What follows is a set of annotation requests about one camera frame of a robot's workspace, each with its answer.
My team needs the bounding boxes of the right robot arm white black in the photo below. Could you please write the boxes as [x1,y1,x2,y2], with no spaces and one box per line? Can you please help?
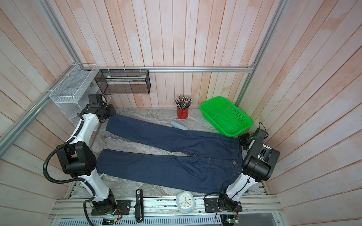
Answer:
[217,129,281,211]

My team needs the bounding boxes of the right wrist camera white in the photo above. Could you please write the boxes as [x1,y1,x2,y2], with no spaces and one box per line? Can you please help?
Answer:
[254,128,269,140]

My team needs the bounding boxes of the black mesh wall basket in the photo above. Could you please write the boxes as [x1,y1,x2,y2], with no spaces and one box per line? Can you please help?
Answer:
[95,69,151,95]

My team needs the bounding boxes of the green plastic basket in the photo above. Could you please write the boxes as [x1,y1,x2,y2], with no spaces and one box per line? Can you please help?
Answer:
[200,97,253,137]

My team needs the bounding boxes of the dark blue denim trousers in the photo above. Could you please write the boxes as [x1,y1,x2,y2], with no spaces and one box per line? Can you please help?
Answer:
[97,115,243,194]

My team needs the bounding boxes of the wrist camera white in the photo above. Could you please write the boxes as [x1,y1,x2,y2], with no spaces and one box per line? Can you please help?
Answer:
[254,128,269,140]
[88,93,104,107]

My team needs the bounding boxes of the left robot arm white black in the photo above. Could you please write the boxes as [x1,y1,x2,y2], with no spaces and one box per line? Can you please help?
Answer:
[42,103,117,218]

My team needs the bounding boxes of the aluminium front rail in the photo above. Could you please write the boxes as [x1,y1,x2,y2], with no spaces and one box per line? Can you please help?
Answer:
[48,194,286,226]

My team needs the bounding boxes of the white round clock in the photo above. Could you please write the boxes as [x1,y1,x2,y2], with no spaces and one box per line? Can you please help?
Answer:
[176,191,196,214]

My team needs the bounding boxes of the red pencil cup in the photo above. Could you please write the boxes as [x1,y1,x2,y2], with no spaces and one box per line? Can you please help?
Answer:
[174,95,192,119]

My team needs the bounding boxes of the white wire mesh shelf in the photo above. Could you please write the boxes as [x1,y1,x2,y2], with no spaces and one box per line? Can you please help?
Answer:
[50,64,101,126]

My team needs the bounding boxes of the grey blue stapler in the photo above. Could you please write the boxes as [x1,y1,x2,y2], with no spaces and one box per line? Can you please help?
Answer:
[170,121,188,131]

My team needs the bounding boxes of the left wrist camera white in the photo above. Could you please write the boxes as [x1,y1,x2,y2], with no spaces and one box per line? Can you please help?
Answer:
[88,93,104,107]

